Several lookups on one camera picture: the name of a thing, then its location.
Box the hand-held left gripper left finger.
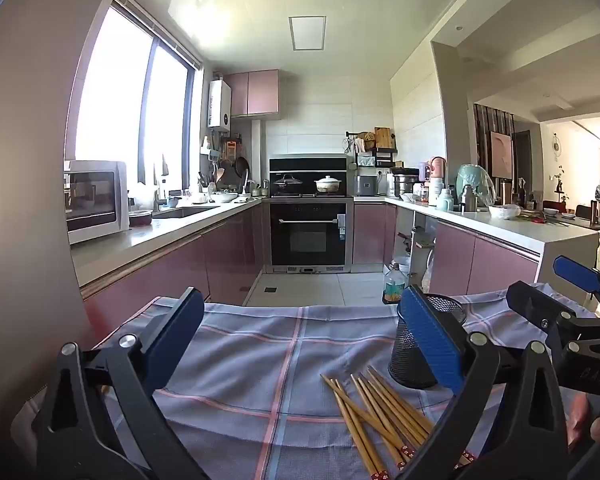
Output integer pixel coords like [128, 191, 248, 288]
[30, 287, 206, 480]

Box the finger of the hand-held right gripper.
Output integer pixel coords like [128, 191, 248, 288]
[552, 255, 600, 307]
[506, 280, 581, 333]

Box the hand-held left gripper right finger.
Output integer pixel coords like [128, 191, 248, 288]
[397, 285, 586, 480]

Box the black mesh holder cup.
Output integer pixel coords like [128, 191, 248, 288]
[387, 292, 468, 390]

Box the bunch of wooden chopsticks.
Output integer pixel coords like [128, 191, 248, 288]
[320, 365, 478, 480]

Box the plastic cooking oil bottle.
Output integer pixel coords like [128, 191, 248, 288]
[383, 262, 407, 305]

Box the pink lower cabinet run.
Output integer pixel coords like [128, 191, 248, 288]
[352, 202, 543, 301]
[80, 200, 266, 331]

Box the grey plaid tablecloth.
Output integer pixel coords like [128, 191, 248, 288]
[10, 282, 600, 480]

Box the white bowl in plastic bag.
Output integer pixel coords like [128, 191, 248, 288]
[488, 204, 522, 221]

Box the mint appliance in plastic cover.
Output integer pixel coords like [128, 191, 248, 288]
[456, 164, 496, 208]

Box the metal sink faucet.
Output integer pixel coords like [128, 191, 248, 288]
[154, 152, 173, 210]

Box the stainless steel pot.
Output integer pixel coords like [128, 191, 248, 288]
[392, 174, 420, 198]

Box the white microwave oven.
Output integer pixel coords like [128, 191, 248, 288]
[64, 160, 130, 246]

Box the black integrated stove oven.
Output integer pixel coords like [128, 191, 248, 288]
[269, 156, 355, 275]

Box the black pot with glass lid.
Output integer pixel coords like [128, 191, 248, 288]
[272, 174, 303, 195]

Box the large kitchen window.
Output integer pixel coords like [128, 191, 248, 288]
[75, 5, 201, 191]

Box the square ceiling light panel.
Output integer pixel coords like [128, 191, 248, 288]
[288, 16, 327, 52]

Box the framed wall painting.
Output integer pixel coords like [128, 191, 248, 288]
[490, 131, 513, 180]

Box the black wall storage rack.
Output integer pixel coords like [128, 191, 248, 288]
[345, 127, 398, 168]

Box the white wall water heater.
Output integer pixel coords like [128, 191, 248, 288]
[207, 80, 232, 129]

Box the pink upper wall cabinet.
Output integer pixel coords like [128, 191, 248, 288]
[223, 69, 281, 120]

